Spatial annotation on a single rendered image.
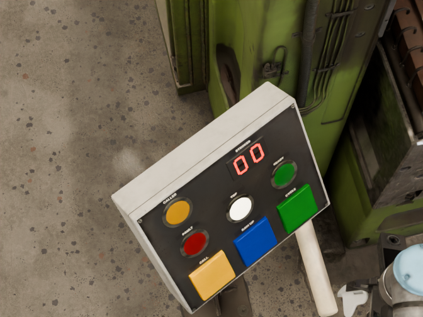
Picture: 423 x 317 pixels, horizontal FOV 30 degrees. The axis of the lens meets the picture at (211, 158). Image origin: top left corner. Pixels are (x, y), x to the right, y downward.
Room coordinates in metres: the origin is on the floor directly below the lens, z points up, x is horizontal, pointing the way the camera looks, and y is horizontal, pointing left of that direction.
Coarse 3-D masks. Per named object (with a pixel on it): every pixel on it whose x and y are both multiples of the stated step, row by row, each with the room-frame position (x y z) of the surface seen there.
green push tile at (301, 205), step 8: (296, 192) 0.45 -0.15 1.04; (304, 192) 0.45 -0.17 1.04; (288, 200) 0.43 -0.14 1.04; (296, 200) 0.44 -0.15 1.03; (304, 200) 0.44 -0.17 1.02; (312, 200) 0.44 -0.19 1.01; (280, 208) 0.42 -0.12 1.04; (288, 208) 0.42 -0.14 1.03; (296, 208) 0.42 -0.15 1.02; (304, 208) 0.43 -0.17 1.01; (312, 208) 0.43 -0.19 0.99; (280, 216) 0.41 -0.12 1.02; (288, 216) 0.41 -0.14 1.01; (296, 216) 0.41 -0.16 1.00; (304, 216) 0.42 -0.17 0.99; (288, 224) 0.40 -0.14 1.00; (296, 224) 0.40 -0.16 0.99; (288, 232) 0.39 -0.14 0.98
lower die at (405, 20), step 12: (408, 0) 0.89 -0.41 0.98; (420, 0) 0.88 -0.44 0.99; (420, 12) 0.85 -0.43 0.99; (396, 24) 0.84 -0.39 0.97; (408, 24) 0.83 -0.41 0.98; (420, 24) 0.83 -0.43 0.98; (396, 36) 0.82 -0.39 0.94; (408, 36) 0.80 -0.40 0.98; (420, 36) 0.80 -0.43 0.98; (408, 48) 0.77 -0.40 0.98; (420, 48) 0.77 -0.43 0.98; (408, 60) 0.76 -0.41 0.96; (420, 60) 0.74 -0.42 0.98; (408, 72) 0.74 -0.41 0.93; (420, 72) 0.72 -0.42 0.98; (420, 84) 0.69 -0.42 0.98; (420, 96) 0.68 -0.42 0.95; (420, 108) 0.66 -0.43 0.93
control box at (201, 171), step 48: (288, 96) 0.57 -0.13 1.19; (192, 144) 0.49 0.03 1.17; (240, 144) 0.48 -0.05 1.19; (288, 144) 0.50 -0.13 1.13; (144, 192) 0.40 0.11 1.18; (192, 192) 0.41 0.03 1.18; (240, 192) 0.42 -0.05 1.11; (288, 192) 0.44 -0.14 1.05; (144, 240) 0.33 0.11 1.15; (192, 288) 0.28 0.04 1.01
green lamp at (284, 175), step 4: (288, 164) 0.48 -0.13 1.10; (280, 168) 0.47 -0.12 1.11; (284, 168) 0.47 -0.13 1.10; (288, 168) 0.47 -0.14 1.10; (292, 168) 0.48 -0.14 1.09; (276, 172) 0.46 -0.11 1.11; (280, 172) 0.46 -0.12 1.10; (284, 172) 0.47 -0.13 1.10; (288, 172) 0.47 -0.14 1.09; (292, 172) 0.47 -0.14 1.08; (276, 176) 0.46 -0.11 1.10; (280, 176) 0.46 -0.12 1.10; (284, 176) 0.46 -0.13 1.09; (288, 176) 0.46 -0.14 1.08; (292, 176) 0.47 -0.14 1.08; (276, 180) 0.45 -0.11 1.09; (280, 180) 0.46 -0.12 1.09; (284, 180) 0.46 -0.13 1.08; (288, 180) 0.46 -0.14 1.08; (276, 184) 0.45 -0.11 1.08; (280, 184) 0.45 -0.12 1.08; (284, 184) 0.45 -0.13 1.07
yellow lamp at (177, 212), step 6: (174, 204) 0.38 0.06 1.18; (180, 204) 0.38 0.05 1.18; (186, 204) 0.39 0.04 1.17; (168, 210) 0.37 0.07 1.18; (174, 210) 0.38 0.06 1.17; (180, 210) 0.38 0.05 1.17; (186, 210) 0.38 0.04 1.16; (168, 216) 0.37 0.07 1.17; (174, 216) 0.37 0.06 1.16; (180, 216) 0.37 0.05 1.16; (186, 216) 0.37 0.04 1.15; (168, 222) 0.36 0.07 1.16; (174, 222) 0.36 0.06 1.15; (180, 222) 0.36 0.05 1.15
